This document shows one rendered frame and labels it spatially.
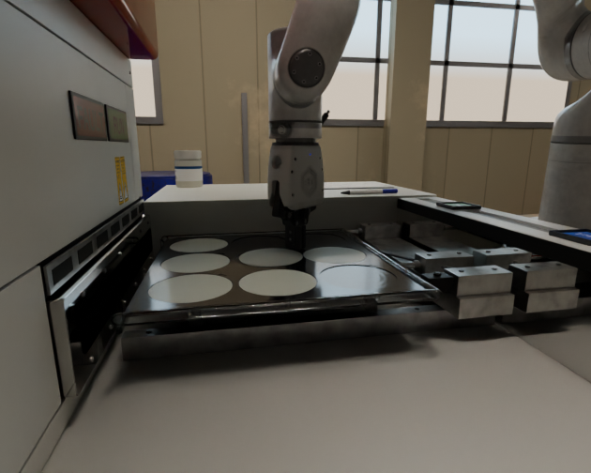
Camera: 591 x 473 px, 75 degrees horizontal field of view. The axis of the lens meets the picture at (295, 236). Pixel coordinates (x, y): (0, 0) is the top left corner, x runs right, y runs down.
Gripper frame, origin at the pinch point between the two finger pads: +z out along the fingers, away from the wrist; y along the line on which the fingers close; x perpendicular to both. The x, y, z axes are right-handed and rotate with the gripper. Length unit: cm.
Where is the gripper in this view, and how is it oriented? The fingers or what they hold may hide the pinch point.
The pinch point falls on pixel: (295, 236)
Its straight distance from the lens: 65.0
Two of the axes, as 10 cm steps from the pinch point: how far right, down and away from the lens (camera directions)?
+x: -8.0, -1.4, 5.9
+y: 6.0, -1.8, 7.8
